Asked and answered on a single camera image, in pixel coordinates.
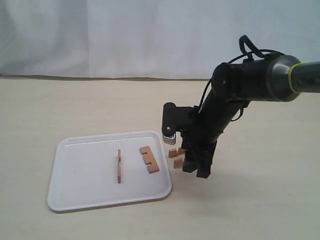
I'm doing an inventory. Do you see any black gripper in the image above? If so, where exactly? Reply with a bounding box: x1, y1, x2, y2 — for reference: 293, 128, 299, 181
181, 129, 218, 179

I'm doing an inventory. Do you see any wooden notched plank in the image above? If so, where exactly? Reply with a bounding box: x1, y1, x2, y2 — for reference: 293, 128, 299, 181
173, 158, 184, 169
117, 149, 122, 184
139, 146, 160, 174
168, 147, 185, 158

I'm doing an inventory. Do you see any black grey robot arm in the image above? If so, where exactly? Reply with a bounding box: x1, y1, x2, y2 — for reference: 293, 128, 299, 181
181, 55, 320, 179

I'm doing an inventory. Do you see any white plastic tray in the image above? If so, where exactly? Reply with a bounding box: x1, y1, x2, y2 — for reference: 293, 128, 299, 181
47, 130, 172, 212

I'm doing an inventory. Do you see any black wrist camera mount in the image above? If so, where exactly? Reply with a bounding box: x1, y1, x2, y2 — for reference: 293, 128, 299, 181
161, 102, 200, 145

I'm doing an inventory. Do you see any black cable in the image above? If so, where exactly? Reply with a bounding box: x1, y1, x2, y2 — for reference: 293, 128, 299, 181
197, 34, 286, 126

